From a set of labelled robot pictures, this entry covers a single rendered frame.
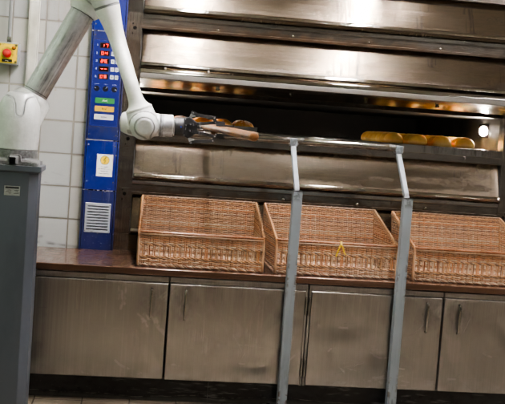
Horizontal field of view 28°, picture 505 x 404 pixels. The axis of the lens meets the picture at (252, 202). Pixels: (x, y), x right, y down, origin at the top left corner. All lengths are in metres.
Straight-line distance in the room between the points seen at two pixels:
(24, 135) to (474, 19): 2.33
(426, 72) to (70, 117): 1.72
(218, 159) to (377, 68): 0.89
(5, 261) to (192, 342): 0.94
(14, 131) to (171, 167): 1.16
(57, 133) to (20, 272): 1.11
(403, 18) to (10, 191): 2.14
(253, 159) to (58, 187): 0.94
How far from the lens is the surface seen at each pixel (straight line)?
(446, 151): 5.02
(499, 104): 4.94
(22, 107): 3.86
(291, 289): 4.29
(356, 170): 4.91
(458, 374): 4.60
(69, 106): 4.80
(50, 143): 4.80
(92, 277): 4.30
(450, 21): 5.04
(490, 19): 5.11
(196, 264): 4.34
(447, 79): 5.01
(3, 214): 3.85
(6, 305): 3.90
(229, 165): 4.81
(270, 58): 4.84
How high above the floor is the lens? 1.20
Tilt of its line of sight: 4 degrees down
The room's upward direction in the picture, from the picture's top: 4 degrees clockwise
